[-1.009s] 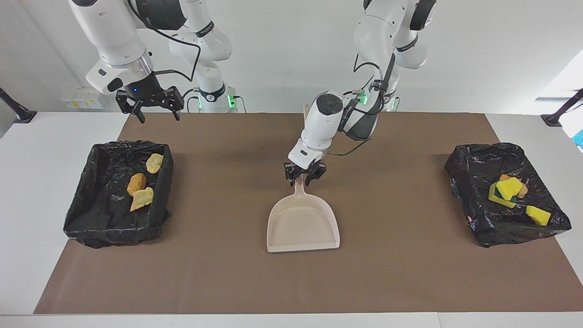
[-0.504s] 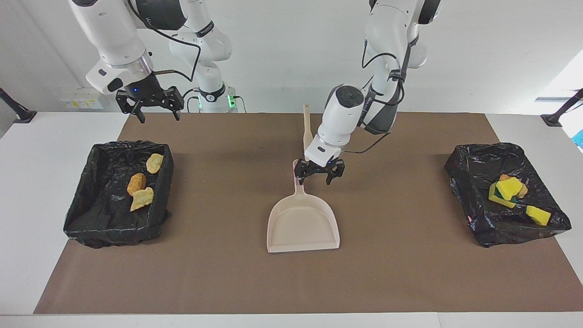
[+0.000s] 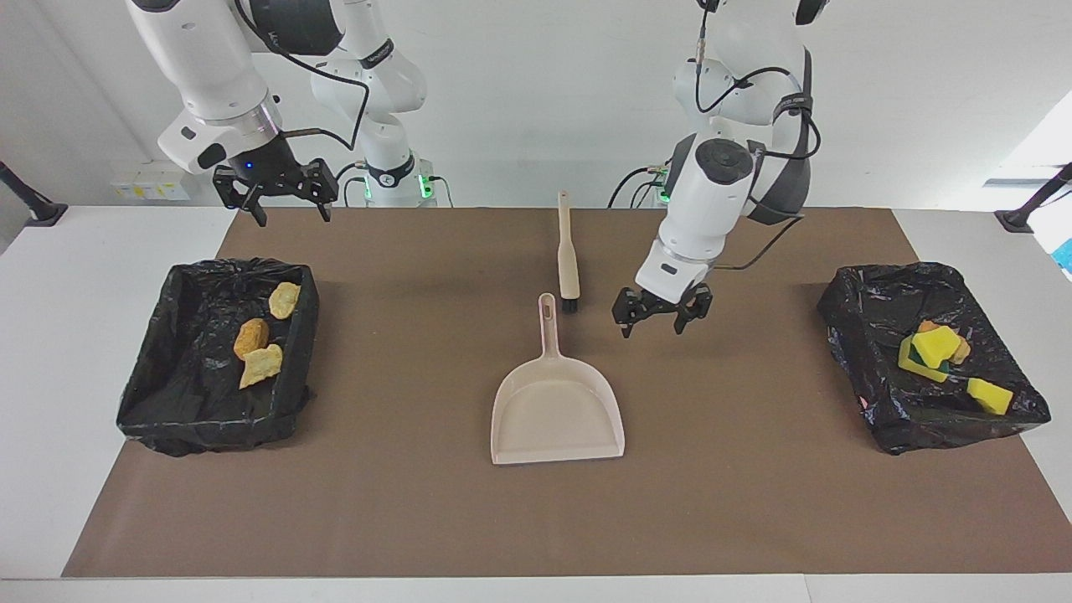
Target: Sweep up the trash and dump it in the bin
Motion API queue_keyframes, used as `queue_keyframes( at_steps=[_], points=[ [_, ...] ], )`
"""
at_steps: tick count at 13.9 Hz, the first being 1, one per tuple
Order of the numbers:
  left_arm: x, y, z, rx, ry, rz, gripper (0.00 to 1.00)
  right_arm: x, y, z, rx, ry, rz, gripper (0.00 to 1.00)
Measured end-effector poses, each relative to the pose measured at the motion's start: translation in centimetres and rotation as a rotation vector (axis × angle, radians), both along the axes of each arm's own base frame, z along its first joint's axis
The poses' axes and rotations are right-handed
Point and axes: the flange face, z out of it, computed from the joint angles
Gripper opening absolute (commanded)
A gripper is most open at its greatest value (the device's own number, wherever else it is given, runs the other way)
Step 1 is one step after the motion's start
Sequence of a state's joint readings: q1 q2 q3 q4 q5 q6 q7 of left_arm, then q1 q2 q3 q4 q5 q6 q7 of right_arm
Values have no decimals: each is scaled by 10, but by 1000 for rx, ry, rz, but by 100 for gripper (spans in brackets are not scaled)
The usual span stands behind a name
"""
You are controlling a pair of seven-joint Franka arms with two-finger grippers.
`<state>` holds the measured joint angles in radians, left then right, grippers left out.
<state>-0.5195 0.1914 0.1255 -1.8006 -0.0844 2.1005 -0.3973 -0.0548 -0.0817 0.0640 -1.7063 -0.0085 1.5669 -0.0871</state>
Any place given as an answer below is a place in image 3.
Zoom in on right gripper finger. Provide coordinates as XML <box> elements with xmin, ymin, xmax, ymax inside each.
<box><xmin>213</xmin><ymin>167</ymin><xmax>270</xmax><ymax>229</ymax></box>
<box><xmin>305</xmin><ymin>157</ymin><xmax>341</xmax><ymax>224</ymax></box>

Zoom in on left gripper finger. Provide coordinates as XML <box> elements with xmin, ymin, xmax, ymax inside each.
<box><xmin>673</xmin><ymin>285</ymin><xmax>715</xmax><ymax>337</ymax></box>
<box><xmin>611</xmin><ymin>288</ymin><xmax>644</xmax><ymax>340</ymax></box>

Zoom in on beige hand brush black bristles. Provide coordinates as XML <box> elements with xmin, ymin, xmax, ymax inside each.
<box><xmin>558</xmin><ymin>191</ymin><xmax>582</xmax><ymax>315</ymax></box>

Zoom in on striped croissant piece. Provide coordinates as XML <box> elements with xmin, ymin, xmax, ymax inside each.
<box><xmin>268</xmin><ymin>281</ymin><xmax>302</xmax><ymax>320</ymax></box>
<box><xmin>917</xmin><ymin>320</ymin><xmax>972</xmax><ymax>366</ymax></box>

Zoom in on beige plastic dustpan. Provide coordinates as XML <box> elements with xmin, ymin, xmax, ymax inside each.
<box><xmin>491</xmin><ymin>292</ymin><xmax>626</xmax><ymax>466</ymax></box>

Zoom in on brown oval bread roll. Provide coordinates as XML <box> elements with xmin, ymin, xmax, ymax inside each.
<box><xmin>233</xmin><ymin>317</ymin><xmax>271</xmax><ymax>361</ymax></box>

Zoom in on pale cream bread piece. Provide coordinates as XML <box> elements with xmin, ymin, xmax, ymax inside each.
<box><xmin>240</xmin><ymin>343</ymin><xmax>284</xmax><ymax>389</ymax></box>

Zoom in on yellow sponge piece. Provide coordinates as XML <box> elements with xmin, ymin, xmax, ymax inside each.
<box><xmin>911</xmin><ymin>325</ymin><xmax>962</xmax><ymax>368</ymax></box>
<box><xmin>898</xmin><ymin>337</ymin><xmax>951</xmax><ymax>384</ymax></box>
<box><xmin>966</xmin><ymin>378</ymin><xmax>1014</xmax><ymax>417</ymax></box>

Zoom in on bin with black bag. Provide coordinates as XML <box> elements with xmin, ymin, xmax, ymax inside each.
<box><xmin>817</xmin><ymin>262</ymin><xmax>1052</xmax><ymax>456</ymax></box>
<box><xmin>117</xmin><ymin>255</ymin><xmax>321</xmax><ymax>457</ymax></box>

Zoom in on black stand foot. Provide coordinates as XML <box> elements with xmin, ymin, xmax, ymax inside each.
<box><xmin>0</xmin><ymin>161</ymin><xmax>68</xmax><ymax>229</ymax></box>
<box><xmin>994</xmin><ymin>163</ymin><xmax>1072</xmax><ymax>234</ymax></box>

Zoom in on brown table mat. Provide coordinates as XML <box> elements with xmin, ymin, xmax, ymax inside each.
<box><xmin>61</xmin><ymin>207</ymin><xmax>1072</xmax><ymax>579</ymax></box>

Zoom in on black base power cable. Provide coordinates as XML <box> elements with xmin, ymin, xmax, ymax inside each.
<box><xmin>605</xmin><ymin>163</ymin><xmax>671</xmax><ymax>208</ymax></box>
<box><xmin>335</xmin><ymin>162</ymin><xmax>370</xmax><ymax>208</ymax></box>

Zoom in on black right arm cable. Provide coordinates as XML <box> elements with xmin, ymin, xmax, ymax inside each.
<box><xmin>233</xmin><ymin>0</ymin><xmax>371</xmax><ymax>153</ymax></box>

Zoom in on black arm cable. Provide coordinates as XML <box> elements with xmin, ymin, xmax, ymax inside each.
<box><xmin>691</xmin><ymin>0</ymin><xmax>823</xmax><ymax>272</ymax></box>
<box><xmin>233</xmin><ymin>0</ymin><xmax>371</xmax><ymax>153</ymax></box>

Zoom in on white wall outlet box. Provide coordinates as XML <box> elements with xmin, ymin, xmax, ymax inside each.
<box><xmin>111</xmin><ymin>161</ymin><xmax>192</xmax><ymax>202</ymax></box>

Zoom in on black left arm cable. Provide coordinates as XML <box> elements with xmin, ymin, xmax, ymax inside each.
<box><xmin>691</xmin><ymin>0</ymin><xmax>823</xmax><ymax>272</ymax></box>

